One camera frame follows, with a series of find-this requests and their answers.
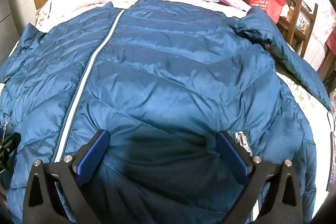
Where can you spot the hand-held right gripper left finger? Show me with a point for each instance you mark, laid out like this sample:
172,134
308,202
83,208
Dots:
92,157

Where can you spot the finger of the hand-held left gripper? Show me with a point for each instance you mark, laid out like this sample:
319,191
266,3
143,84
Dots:
9,150

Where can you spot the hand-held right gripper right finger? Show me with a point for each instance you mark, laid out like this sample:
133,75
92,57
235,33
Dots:
233,157

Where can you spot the blue puffer jacket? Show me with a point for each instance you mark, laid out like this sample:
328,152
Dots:
168,77

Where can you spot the grey wardrobe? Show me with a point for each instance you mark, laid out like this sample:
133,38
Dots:
15,1

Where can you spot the wooden chair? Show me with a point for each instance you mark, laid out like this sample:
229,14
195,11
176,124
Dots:
298,22

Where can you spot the red shopping bag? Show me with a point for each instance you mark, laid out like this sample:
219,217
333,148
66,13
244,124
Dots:
266,2

